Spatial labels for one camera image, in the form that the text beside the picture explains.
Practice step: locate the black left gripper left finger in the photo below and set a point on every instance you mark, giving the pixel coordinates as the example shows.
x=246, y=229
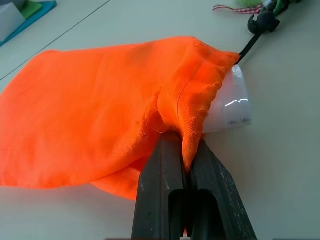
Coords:
x=160, y=190

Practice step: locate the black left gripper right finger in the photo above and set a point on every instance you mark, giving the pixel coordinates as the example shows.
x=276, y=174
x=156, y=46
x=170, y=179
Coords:
x=215, y=197

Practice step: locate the white plastic tube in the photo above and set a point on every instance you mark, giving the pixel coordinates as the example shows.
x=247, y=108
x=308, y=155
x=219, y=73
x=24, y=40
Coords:
x=232, y=105

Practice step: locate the red white checkered ribbon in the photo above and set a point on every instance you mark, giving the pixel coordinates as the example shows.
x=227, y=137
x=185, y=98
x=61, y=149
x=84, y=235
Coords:
x=233, y=9

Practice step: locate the green fuzzy item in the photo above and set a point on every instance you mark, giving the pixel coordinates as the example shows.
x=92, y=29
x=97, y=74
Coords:
x=246, y=2

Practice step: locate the green paper sheet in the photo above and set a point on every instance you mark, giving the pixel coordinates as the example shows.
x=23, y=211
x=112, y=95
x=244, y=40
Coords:
x=32, y=7

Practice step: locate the white box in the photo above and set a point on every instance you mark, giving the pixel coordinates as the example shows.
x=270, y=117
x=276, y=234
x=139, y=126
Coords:
x=10, y=22

